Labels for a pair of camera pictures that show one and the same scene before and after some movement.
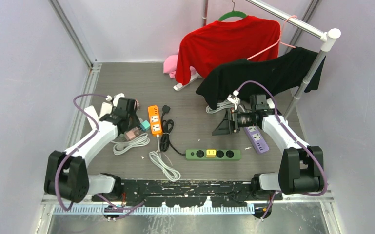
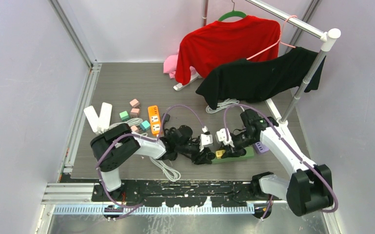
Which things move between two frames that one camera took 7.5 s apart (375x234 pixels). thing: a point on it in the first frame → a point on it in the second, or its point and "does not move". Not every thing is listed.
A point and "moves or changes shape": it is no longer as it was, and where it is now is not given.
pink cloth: x=169 y=66 does not move
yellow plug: x=210 y=153 moves or changes shape
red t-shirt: x=225 y=41 does not move
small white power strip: x=91 y=111 does not move
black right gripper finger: x=223 y=128 → x=238 y=153
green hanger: x=233 y=13 does not move
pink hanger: x=279 y=42 does not move
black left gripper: x=135 y=122 → x=203 y=157
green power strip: x=212 y=155 moves or changes shape
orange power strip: x=155 y=119 does not move
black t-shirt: x=264 y=74 does not move
